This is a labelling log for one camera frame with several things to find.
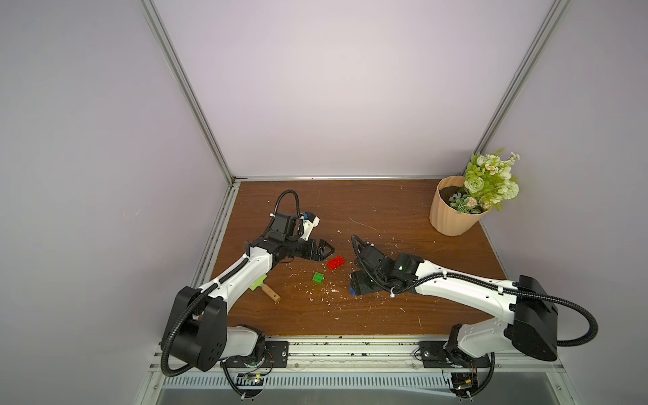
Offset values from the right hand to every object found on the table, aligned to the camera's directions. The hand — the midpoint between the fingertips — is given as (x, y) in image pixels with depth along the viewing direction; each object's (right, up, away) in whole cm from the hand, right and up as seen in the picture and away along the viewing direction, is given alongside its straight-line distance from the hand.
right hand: (358, 281), depth 78 cm
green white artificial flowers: (+44, +31, +4) cm, 54 cm away
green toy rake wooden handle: (-34, -4, +10) cm, 36 cm away
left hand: (-10, +10, +4) cm, 15 cm away
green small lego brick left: (-13, -2, +10) cm, 16 cm away
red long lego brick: (-7, +2, +14) cm, 15 cm away
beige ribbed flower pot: (+35, +19, +14) cm, 42 cm away
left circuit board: (-32, -26, -6) cm, 42 cm away
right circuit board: (+30, -27, -7) cm, 41 cm away
